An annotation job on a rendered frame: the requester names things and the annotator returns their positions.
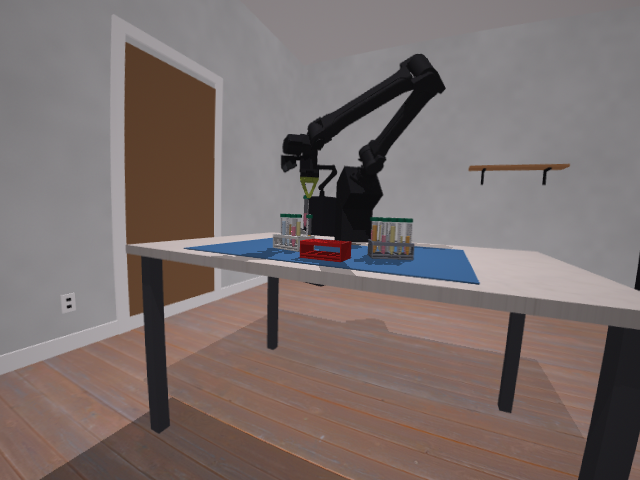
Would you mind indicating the orange tube with green cap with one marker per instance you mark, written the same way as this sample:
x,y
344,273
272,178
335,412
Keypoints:
x,y
374,231

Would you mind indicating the blue bench mat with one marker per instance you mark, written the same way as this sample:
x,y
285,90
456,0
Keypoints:
x,y
431,263

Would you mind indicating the red tube rack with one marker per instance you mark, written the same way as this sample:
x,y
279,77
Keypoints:
x,y
307,250

